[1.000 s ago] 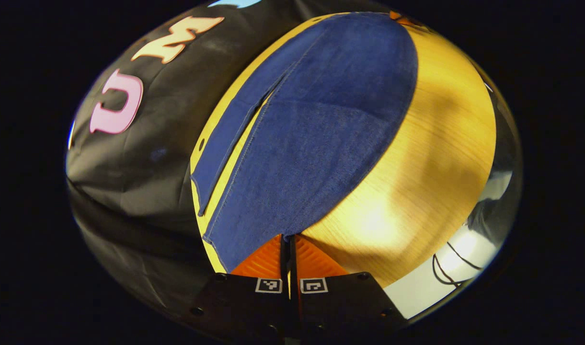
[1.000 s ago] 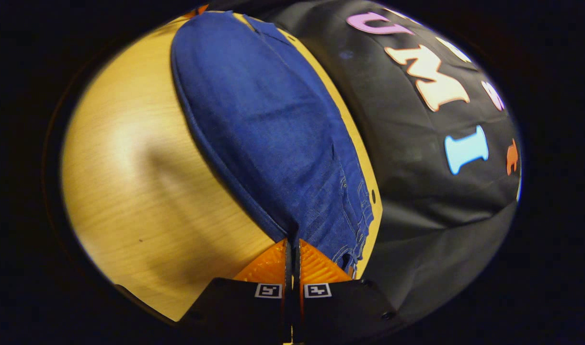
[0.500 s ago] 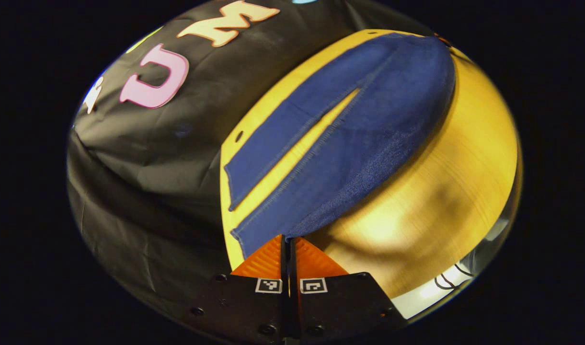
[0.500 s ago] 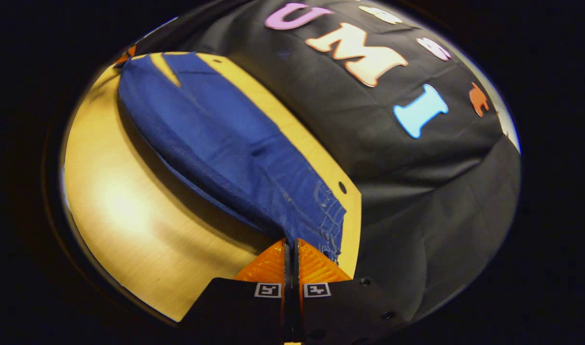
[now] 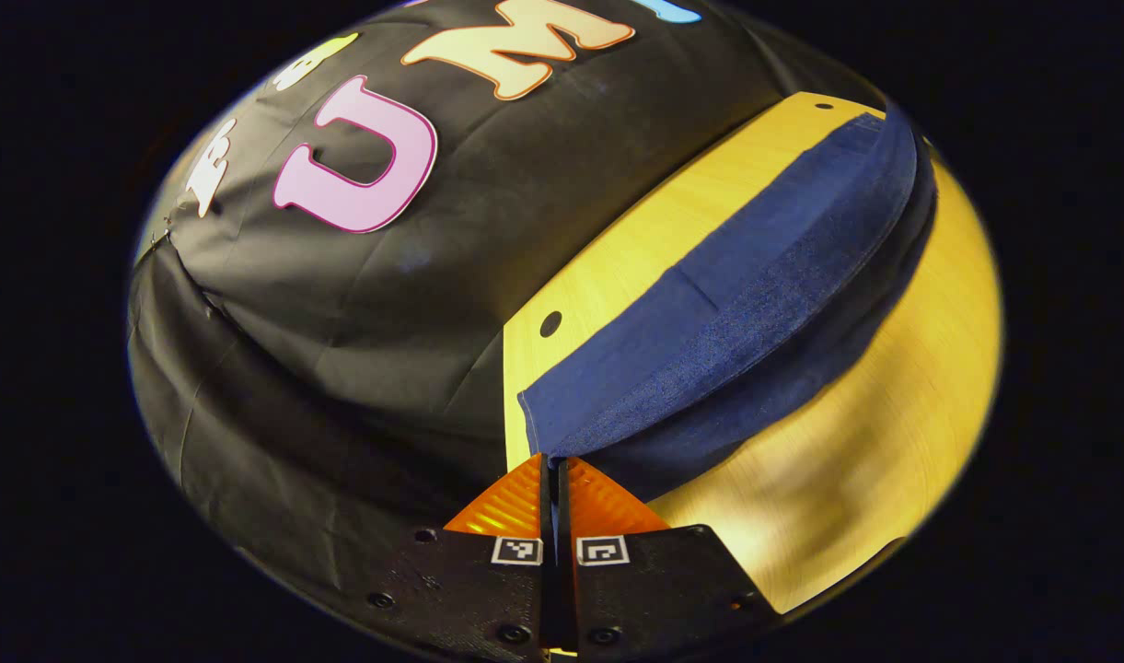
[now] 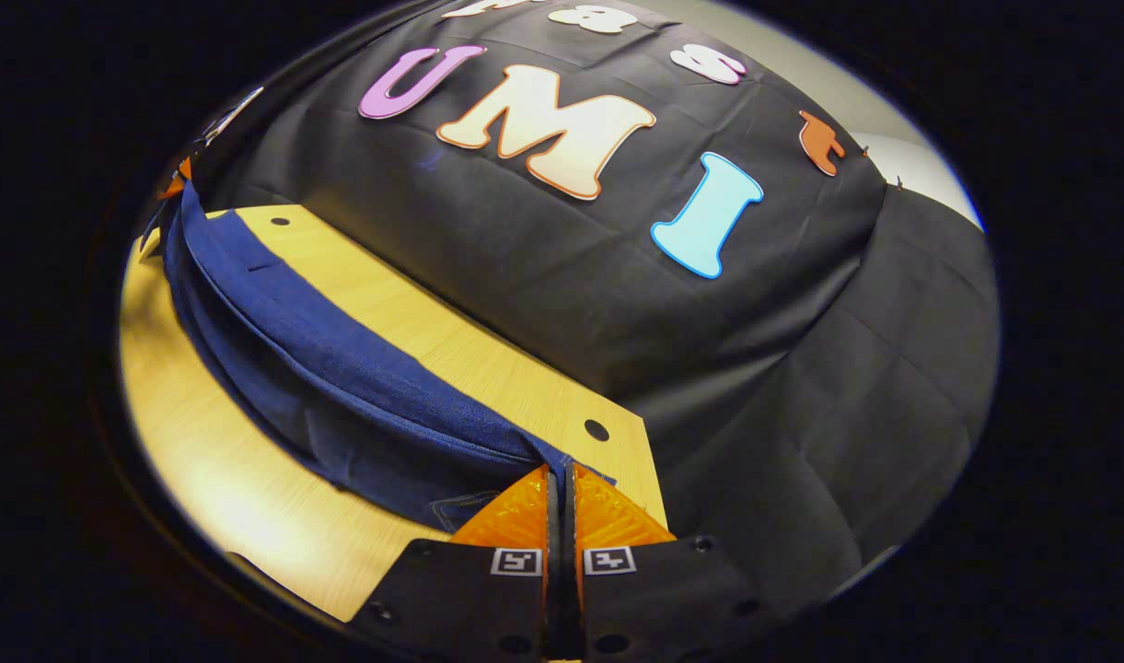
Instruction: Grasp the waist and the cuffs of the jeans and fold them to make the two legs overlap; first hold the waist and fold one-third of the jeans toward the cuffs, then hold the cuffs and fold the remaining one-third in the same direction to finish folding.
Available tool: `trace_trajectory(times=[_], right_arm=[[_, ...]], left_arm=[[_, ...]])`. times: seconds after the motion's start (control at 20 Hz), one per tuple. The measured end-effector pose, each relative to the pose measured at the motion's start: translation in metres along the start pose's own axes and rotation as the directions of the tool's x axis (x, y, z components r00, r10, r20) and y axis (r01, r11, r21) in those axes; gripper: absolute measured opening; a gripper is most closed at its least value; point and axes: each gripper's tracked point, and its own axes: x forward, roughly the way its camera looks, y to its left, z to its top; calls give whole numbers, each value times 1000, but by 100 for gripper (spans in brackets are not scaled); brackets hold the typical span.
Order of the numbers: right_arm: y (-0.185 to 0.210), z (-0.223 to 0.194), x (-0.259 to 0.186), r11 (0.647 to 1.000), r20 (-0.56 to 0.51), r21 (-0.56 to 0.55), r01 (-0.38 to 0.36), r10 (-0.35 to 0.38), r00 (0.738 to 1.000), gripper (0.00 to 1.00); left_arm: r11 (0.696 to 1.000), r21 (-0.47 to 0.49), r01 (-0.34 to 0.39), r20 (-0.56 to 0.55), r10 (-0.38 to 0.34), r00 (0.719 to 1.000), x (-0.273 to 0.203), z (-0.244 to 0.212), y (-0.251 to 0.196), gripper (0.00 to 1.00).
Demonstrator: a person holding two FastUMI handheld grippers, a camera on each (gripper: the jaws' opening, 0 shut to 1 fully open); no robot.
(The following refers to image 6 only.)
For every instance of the black backdrop cloth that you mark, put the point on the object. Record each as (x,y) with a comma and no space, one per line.
(617,304)

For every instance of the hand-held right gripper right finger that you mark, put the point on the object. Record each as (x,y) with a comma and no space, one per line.
(654,608)

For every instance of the blue denim jeans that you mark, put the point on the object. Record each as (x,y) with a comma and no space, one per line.
(341,387)

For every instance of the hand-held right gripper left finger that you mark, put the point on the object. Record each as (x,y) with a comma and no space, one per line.
(488,608)

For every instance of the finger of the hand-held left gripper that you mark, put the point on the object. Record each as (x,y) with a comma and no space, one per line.
(175,180)

